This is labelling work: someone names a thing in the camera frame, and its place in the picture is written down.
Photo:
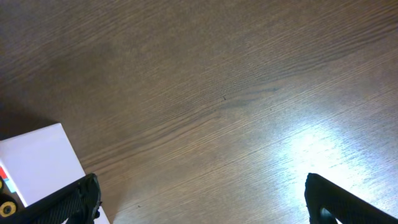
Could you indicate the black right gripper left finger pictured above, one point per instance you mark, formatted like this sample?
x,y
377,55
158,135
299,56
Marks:
x,y
79,202

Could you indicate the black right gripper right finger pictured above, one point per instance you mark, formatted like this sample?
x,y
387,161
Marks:
x,y
329,203

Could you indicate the yellow grey toy dump truck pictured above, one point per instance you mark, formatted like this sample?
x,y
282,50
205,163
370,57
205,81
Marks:
x,y
8,202

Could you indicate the colourful puzzle cube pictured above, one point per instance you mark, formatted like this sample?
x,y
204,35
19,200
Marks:
x,y
7,182

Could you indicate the open white cardboard box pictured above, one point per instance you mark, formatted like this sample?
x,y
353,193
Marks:
x,y
40,163

